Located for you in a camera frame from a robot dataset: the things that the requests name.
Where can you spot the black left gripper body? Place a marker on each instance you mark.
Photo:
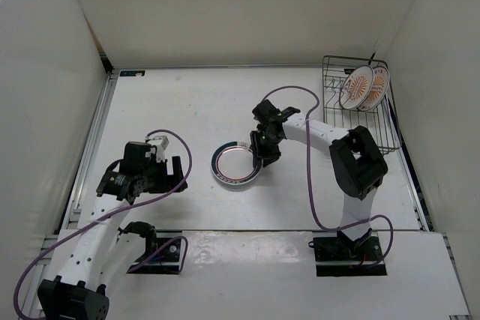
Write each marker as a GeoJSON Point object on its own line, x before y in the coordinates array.
{"type": "Point", "coordinates": [157, 180]}

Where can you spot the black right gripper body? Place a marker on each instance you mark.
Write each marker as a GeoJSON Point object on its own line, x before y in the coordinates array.
{"type": "Point", "coordinates": [268, 146]}

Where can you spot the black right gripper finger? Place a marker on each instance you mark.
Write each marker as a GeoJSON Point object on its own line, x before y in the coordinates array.
{"type": "Point", "coordinates": [269, 158]}
{"type": "Point", "coordinates": [257, 159]}

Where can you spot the green red rimmed plate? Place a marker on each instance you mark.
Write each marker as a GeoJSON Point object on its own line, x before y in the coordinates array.
{"type": "Point", "coordinates": [233, 164]}

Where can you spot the orange patterned plate front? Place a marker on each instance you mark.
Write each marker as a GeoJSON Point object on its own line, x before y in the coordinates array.
{"type": "Point", "coordinates": [356, 87]}

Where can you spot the orange patterned plate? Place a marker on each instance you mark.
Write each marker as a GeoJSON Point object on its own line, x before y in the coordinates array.
{"type": "Point", "coordinates": [356, 87]}
{"type": "Point", "coordinates": [381, 77]}

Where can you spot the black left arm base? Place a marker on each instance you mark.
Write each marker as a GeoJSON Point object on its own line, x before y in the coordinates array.
{"type": "Point", "coordinates": [165, 253]}

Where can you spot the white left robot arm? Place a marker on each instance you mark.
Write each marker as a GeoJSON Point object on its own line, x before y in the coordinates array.
{"type": "Point", "coordinates": [107, 250]}

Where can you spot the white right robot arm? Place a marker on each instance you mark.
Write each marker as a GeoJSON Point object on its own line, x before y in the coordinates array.
{"type": "Point", "coordinates": [358, 164]}

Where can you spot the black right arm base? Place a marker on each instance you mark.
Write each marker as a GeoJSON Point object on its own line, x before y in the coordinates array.
{"type": "Point", "coordinates": [333, 258]}

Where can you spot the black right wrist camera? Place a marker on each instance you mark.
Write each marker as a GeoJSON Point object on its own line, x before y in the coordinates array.
{"type": "Point", "coordinates": [265, 111]}

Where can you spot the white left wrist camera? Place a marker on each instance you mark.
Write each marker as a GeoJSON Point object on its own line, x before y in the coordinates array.
{"type": "Point", "coordinates": [158, 146]}

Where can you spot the aluminium table frame rail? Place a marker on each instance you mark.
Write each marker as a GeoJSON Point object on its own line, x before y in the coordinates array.
{"type": "Point", "coordinates": [73, 208]}

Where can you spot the metal wire dish rack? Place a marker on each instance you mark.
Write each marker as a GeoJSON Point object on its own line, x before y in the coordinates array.
{"type": "Point", "coordinates": [335, 69]}

